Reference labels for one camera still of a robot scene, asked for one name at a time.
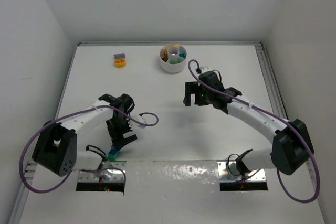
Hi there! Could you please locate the small green lego brick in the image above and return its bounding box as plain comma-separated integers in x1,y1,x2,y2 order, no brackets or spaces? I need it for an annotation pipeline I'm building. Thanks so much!
107,156,116,162

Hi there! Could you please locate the yellow lego brick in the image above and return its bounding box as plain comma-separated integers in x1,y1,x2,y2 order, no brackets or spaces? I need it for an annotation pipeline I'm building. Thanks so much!
168,44,180,49

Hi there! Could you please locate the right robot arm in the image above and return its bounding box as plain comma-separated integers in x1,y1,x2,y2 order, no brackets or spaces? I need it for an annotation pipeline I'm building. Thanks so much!
183,71,314,176

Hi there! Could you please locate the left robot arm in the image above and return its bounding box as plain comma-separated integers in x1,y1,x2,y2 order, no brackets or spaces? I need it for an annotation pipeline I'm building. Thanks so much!
32,94,137,177

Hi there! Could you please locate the white divided round container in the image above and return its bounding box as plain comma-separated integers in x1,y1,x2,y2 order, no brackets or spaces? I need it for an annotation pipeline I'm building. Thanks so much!
159,45,187,74

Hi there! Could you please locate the yellow butterfly lego piece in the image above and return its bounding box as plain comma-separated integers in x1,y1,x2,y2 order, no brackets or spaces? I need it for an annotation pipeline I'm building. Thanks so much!
114,59,127,68

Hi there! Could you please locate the purple curved lego brick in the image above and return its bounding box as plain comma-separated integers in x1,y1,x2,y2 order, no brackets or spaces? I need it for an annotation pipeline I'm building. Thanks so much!
113,53,125,59

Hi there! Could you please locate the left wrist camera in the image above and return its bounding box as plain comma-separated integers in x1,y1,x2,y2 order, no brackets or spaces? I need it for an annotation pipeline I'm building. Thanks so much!
128,114,147,130

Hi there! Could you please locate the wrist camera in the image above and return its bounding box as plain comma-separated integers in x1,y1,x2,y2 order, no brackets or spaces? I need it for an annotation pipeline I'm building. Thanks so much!
200,67,211,73
128,114,147,130

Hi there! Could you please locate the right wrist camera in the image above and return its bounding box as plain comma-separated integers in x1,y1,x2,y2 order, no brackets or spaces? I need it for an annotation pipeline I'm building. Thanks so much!
200,67,211,73

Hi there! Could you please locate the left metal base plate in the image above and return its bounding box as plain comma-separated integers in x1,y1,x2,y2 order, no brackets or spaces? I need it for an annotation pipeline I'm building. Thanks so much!
78,161,126,184

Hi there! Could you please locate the metal base plate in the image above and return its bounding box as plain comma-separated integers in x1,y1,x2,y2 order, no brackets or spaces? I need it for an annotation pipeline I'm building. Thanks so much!
217,160,268,182
78,161,126,184

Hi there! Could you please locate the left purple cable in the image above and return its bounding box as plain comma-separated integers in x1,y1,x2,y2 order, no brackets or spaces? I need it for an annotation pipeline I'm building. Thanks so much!
19,105,159,193

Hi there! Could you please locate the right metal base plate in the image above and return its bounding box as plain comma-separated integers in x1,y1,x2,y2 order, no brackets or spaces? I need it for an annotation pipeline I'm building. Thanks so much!
217,160,268,182

